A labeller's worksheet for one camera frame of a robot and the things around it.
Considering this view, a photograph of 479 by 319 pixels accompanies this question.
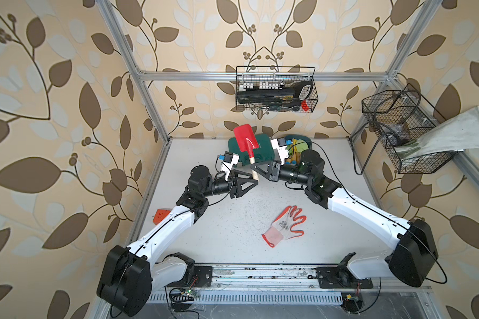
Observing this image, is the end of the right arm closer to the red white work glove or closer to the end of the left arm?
the end of the left arm

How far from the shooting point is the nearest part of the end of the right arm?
62 centimetres

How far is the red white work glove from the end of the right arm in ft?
1.08

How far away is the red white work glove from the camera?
0.86 meters

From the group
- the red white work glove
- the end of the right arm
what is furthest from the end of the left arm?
the red white work glove
